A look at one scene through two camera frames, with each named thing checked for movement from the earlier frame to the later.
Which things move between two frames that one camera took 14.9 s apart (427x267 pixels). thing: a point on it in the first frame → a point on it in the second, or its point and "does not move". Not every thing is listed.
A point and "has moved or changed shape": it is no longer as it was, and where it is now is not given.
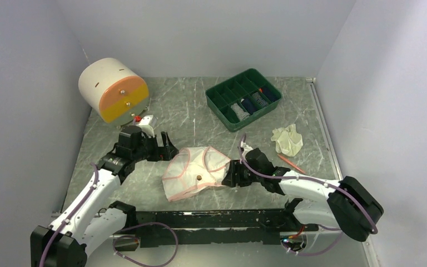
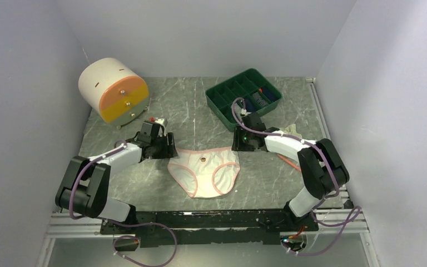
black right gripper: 231,179 → 237,145
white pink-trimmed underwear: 193,168 has moved or changed shape
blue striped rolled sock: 260,99 does not move
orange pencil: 292,164 does not move
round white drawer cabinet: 114,90 does not move
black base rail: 213,227 does not move
